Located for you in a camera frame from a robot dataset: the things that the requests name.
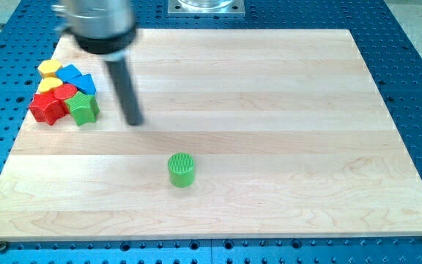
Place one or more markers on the red star block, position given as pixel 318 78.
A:
pixel 46 108

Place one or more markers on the red cylinder block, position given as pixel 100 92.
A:
pixel 63 93

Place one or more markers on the green star block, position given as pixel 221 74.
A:
pixel 83 108

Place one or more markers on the green cylinder block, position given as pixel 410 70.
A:
pixel 181 169

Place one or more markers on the yellow hexagon block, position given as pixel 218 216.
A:
pixel 48 68

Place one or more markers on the yellow cylinder block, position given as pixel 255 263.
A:
pixel 48 84

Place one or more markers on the blue cube block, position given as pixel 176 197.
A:
pixel 68 72

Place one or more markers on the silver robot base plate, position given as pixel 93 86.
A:
pixel 220 8

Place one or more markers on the light wooden board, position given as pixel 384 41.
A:
pixel 288 132

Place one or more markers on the blue perforated table plate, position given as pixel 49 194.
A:
pixel 390 55

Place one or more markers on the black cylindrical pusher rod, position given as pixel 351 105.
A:
pixel 125 92

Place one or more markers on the blue triangle block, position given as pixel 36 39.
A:
pixel 84 84

